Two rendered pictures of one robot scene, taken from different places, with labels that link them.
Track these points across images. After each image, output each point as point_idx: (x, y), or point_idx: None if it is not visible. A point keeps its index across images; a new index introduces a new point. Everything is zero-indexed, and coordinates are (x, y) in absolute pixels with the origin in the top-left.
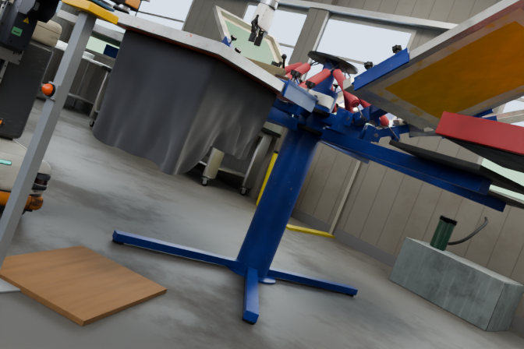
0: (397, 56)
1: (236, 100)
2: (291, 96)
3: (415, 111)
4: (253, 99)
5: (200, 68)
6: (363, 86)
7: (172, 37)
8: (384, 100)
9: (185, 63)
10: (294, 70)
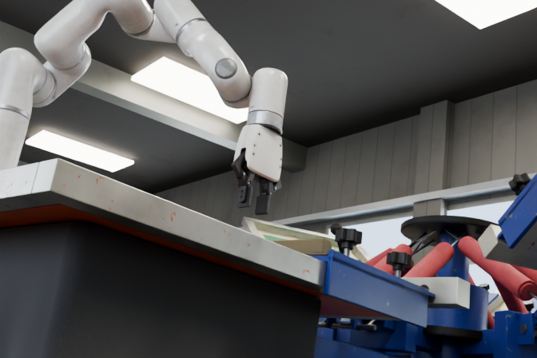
0: None
1: (194, 331)
2: (352, 293)
3: None
4: (252, 321)
5: (50, 260)
6: (527, 228)
7: None
8: None
9: (20, 263)
10: (341, 228)
